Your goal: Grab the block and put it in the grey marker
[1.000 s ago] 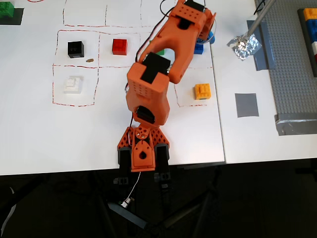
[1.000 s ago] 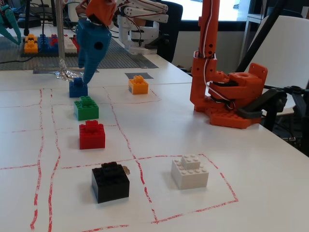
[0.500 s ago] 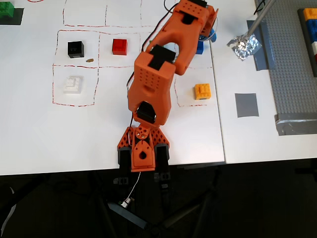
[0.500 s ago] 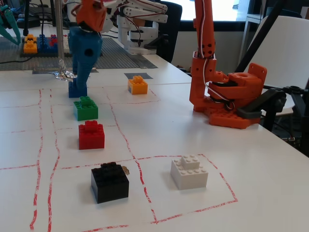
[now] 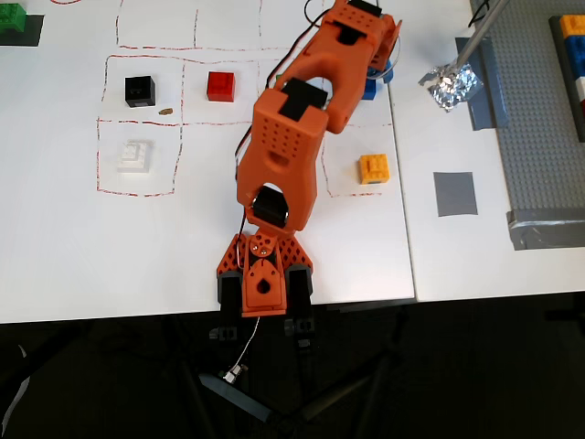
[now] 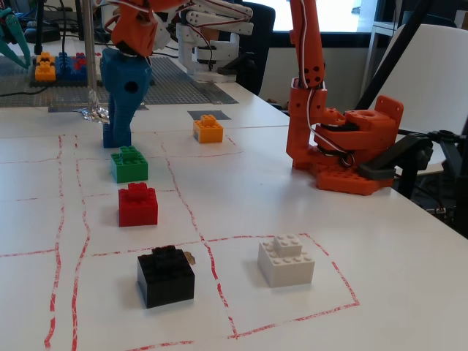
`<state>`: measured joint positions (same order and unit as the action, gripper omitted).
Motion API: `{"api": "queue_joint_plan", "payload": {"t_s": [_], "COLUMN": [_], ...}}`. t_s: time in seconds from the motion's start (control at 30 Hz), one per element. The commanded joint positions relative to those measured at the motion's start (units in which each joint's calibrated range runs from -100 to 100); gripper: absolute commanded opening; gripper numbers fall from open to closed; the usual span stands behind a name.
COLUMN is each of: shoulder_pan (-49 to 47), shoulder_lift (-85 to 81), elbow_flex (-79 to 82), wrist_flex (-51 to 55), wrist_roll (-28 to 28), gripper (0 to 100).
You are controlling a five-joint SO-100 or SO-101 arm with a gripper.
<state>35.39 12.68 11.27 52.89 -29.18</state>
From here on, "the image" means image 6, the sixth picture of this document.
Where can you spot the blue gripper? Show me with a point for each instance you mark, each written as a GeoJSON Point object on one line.
{"type": "Point", "coordinates": [122, 85]}

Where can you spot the blue brick block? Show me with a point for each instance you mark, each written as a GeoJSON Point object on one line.
{"type": "Point", "coordinates": [109, 137]}

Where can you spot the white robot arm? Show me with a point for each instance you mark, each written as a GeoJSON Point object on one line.
{"type": "Point", "coordinates": [204, 44]}

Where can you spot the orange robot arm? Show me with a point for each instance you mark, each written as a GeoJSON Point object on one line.
{"type": "Point", "coordinates": [306, 55]}

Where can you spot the green brick block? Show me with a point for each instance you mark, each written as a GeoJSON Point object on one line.
{"type": "Point", "coordinates": [129, 164]}

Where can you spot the red brick block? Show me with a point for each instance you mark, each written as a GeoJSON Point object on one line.
{"type": "Point", "coordinates": [138, 204]}

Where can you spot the yellow brick block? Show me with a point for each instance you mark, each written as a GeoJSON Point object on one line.
{"type": "Point", "coordinates": [208, 129]}

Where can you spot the grey square marker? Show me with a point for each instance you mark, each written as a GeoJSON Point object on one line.
{"type": "Point", "coordinates": [219, 115]}

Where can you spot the black brick block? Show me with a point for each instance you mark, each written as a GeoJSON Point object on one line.
{"type": "Point", "coordinates": [164, 279]}

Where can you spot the white brick block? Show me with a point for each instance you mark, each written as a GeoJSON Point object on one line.
{"type": "Point", "coordinates": [287, 265]}

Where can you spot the crumpled aluminium foil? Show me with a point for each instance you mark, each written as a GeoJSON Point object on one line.
{"type": "Point", "coordinates": [93, 109]}

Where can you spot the grey tape strip by pole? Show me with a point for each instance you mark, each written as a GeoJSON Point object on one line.
{"type": "Point", "coordinates": [66, 108]}

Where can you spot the white brick stack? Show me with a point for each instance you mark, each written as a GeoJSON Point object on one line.
{"type": "Point", "coordinates": [98, 64]}

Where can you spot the grey studded baseplate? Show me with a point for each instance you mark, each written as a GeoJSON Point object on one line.
{"type": "Point", "coordinates": [172, 89]}

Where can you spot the red brick stack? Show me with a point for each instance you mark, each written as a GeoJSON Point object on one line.
{"type": "Point", "coordinates": [80, 62]}

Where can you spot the blue brick stack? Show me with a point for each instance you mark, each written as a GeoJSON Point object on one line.
{"type": "Point", "coordinates": [66, 67]}

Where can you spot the metal pole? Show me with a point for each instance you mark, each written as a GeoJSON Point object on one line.
{"type": "Point", "coordinates": [88, 47]}

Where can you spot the yellow brick stack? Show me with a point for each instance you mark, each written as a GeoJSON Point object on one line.
{"type": "Point", "coordinates": [45, 67]}

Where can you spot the grey tape strip baseplate end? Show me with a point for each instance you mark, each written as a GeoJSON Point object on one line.
{"type": "Point", "coordinates": [215, 94]}

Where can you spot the teal robot part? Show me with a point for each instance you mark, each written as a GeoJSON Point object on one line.
{"type": "Point", "coordinates": [12, 33]}

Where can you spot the small brown crumb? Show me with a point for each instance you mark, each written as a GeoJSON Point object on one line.
{"type": "Point", "coordinates": [191, 257]}

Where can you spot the black office chair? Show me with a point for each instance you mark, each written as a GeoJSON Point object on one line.
{"type": "Point", "coordinates": [257, 47]}

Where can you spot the black table clamp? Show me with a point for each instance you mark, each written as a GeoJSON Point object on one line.
{"type": "Point", "coordinates": [391, 157]}

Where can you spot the white chair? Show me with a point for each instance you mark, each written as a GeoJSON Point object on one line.
{"type": "Point", "coordinates": [431, 73]}

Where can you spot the dark brick base plate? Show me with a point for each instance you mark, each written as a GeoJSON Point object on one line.
{"type": "Point", "coordinates": [69, 82]}

